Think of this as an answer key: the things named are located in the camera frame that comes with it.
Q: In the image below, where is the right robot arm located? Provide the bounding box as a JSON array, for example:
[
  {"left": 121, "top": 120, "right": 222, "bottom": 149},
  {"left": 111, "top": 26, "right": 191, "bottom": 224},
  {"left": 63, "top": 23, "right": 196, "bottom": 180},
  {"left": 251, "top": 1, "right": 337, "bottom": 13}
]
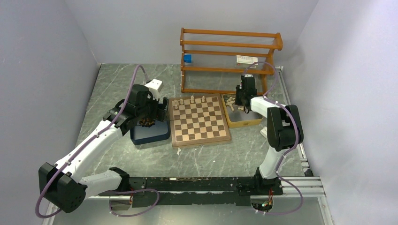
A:
[{"left": 235, "top": 75, "right": 304, "bottom": 194}]

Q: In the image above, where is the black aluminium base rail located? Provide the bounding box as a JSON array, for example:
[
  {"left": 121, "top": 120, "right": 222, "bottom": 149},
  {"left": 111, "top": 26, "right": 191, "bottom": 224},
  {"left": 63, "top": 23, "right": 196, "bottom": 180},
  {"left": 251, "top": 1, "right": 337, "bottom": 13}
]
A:
[{"left": 56, "top": 175, "right": 326, "bottom": 207}]

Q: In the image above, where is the white chess knight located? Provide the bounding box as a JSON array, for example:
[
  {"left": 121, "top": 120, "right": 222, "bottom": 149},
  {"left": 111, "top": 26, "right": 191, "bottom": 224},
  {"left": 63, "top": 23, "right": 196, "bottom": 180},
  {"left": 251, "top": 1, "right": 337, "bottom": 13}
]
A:
[{"left": 225, "top": 96, "right": 235, "bottom": 108}]

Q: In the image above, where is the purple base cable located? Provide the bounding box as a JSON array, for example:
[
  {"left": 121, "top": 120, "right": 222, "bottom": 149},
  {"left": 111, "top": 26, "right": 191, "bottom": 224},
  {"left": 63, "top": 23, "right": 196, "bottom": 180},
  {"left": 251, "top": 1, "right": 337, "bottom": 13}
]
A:
[{"left": 108, "top": 187, "right": 161, "bottom": 218}]

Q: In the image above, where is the white red box on shelf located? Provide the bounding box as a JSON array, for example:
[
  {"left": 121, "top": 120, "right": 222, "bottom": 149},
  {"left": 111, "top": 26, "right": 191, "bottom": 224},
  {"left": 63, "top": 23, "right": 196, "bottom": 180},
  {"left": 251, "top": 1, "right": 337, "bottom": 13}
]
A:
[{"left": 235, "top": 55, "right": 258, "bottom": 67}]

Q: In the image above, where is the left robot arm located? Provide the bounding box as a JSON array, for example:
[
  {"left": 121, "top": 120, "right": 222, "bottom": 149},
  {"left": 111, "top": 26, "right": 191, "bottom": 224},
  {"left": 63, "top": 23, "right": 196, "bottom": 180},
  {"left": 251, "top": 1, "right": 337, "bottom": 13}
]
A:
[{"left": 38, "top": 79, "right": 168, "bottom": 213}]

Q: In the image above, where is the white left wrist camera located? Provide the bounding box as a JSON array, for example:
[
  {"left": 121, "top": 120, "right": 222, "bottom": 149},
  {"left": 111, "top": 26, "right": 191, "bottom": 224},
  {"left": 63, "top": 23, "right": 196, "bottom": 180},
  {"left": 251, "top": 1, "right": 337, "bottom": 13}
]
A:
[{"left": 145, "top": 79, "right": 163, "bottom": 101}]

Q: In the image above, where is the pile of brown chess pieces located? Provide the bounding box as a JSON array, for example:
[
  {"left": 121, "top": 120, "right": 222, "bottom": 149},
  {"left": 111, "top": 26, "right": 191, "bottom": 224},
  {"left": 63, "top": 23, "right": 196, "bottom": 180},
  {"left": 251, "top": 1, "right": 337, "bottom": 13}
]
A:
[{"left": 138, "top": 119, "right": 155, "bottom": 128}]

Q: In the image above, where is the blue box on shelf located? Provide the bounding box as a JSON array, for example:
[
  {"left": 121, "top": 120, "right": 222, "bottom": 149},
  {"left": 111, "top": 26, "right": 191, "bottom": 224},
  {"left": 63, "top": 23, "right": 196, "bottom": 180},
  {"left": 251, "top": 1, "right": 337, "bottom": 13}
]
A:
[{"left": 183, "top": 54, "right": 192, "bottom": 63}]

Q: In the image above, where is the dark blue tray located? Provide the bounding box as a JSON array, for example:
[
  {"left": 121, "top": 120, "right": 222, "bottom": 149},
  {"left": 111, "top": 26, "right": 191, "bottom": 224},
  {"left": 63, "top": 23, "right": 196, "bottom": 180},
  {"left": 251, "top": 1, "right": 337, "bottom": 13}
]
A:
[{"left": 130, "top": 118, "right": 170, "bottom": 145}]

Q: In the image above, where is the wooden chessboard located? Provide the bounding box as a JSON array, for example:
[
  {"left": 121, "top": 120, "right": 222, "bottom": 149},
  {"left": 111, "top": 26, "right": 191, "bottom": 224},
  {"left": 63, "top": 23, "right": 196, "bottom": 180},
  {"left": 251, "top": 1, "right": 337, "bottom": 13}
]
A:
[{"left": 168, "top": 94, "right": 231, "bottom": 148}]

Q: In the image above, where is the orange wooden shelf rack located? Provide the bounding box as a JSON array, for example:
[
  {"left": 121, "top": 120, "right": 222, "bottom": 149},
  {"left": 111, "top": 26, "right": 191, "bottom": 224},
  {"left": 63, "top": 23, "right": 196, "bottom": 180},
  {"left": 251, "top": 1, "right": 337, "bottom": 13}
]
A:
[{"left": 179, "top": 28, "right": 283, "bottom": 94}]

